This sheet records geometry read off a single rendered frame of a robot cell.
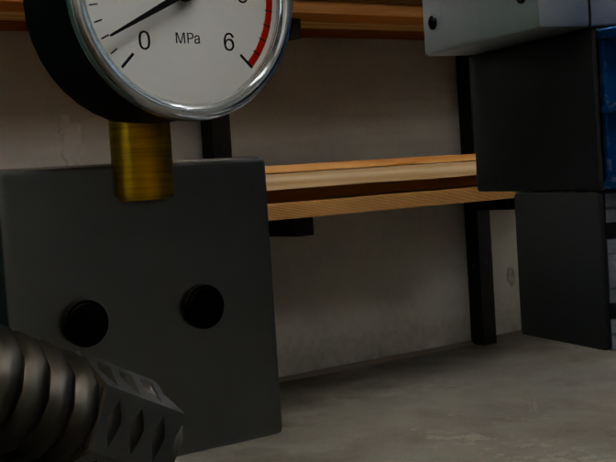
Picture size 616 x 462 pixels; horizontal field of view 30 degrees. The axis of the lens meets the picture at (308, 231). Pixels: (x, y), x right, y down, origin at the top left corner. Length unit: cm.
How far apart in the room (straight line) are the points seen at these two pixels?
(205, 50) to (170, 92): 1
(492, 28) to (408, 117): 304
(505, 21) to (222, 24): 39
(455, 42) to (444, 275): 311
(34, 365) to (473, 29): 51
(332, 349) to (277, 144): 65
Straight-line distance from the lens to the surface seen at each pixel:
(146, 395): 24
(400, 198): 301
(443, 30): 73
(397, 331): 369
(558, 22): 65
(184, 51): 28
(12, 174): 29
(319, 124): 349
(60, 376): 22
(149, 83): 28
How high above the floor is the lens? 62
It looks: 3 degrees down
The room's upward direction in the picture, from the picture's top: 4 degrees counter-clockwise
